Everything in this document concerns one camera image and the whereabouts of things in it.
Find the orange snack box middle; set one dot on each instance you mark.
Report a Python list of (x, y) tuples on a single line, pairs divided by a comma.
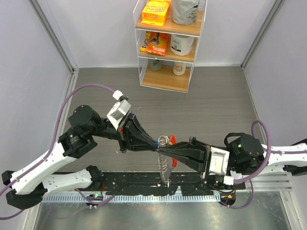
[(157, 43)]

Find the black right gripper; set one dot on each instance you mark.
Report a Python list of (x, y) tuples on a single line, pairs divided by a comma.
[(194, 145)]

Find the grey white bag top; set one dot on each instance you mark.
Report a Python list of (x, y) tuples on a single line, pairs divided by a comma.
[(184, 12)]

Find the grey green mug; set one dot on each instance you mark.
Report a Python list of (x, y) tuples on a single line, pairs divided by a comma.
[(155, 64)]

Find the yellow black candy box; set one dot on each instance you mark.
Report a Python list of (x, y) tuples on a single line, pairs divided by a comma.
[(144, 45)]

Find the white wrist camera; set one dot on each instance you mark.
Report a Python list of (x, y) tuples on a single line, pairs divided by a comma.
[(218, 161), (117, 112)]

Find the slotted white cable duct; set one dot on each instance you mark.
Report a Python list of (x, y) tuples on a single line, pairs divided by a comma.
[(176, 198)]

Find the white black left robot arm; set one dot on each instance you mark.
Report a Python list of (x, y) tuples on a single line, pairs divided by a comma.
[(38, 180)]

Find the white wire wooden shelf rack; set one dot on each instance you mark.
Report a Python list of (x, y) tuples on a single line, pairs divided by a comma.
[(165, 79)]

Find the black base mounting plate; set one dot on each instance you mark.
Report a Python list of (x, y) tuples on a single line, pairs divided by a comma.
[(150, 183)]

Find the white bag middle shelf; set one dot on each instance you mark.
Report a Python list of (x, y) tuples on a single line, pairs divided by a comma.
[(180, 44)]

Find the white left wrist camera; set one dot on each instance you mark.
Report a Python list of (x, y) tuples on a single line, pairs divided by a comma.
[(117, 112)]

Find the white patterned cup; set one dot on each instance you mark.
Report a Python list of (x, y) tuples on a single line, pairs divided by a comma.
[(179, 68)]

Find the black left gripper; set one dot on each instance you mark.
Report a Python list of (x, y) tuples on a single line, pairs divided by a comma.
[(139, 139)]

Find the orange snack box top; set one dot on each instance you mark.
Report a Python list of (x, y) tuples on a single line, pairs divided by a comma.
[(155, 12)]

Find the red handled metal key organizer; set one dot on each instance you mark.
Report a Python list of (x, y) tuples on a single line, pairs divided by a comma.
[(165, 166)]

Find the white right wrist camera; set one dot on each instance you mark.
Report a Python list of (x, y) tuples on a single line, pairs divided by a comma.
[(218, 161)]

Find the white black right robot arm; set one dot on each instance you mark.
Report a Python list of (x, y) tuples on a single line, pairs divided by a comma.
[(242, 158)]

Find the orange snack box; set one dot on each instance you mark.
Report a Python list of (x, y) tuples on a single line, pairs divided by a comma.
[(155, 12), (157, 43)]

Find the aluminium frame rail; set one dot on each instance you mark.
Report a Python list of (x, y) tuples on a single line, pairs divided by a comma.
[(45, 110)]

